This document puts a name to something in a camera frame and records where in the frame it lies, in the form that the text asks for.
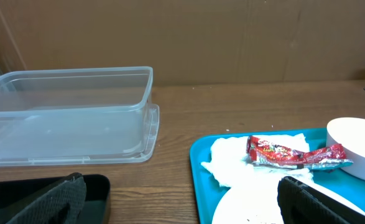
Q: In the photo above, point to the clear plastic bin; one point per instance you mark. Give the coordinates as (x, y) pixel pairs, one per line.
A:
(77, 116)

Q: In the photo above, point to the black plastic tray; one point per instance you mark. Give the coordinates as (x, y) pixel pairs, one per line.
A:
(97, 203)

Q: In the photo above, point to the red snack wrapper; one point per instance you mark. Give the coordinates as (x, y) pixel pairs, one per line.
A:
(264, 152)

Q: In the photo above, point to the white round plate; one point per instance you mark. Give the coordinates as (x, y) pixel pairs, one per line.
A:
(258, 204)

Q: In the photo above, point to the white napkin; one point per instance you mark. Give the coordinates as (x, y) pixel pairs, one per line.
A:
(231, 166)

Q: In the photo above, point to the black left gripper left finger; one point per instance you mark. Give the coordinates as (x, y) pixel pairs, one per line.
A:
(59, 202)

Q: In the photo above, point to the teal serving tray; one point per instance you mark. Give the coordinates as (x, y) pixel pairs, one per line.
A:
(208, 192)

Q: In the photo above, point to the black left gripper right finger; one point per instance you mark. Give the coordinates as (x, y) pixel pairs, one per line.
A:
(300, 203)

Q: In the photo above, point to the pink white bowl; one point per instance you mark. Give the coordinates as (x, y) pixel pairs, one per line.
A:
(350, 133)

